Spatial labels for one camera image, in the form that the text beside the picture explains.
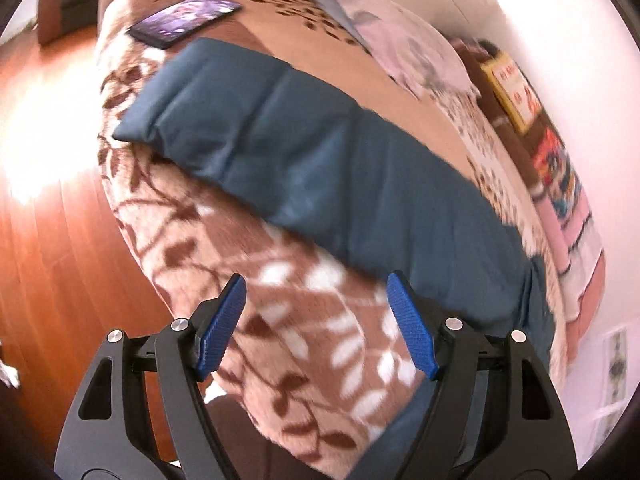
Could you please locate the white wardrobe with floral trim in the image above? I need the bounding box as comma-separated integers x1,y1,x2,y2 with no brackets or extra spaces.
570,325,636,466

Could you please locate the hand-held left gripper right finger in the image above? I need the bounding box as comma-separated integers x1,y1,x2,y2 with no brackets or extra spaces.
350,270,581,480

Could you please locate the pale floral pillow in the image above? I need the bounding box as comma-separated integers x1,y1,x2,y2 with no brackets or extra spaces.
300,0,481,103

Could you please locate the pink striped pillow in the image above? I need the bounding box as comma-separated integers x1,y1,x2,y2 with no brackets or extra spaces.
535,200,603,281

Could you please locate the colourful patchwork cushion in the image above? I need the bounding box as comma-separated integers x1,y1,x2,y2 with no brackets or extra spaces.
530,127,583,221

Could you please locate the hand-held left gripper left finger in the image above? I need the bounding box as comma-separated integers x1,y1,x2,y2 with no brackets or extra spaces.
54,273,248,480

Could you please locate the salmon pillow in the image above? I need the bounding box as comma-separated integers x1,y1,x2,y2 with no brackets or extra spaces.
560,250,608,361

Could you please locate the yellow framed cushion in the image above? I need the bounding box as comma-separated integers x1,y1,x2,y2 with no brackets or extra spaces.
480,50,543,136

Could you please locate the black smartphone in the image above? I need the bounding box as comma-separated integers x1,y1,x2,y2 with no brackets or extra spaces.
127,0,244,51

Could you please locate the brown cushion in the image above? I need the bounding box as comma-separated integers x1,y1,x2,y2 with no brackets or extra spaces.
450,37,548,201

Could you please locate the leaf pattern blanket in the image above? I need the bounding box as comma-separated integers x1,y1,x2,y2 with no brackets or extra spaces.
95,0,568,466

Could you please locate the blue quilted jacket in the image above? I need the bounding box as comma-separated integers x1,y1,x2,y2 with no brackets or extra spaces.
112,37,557,468

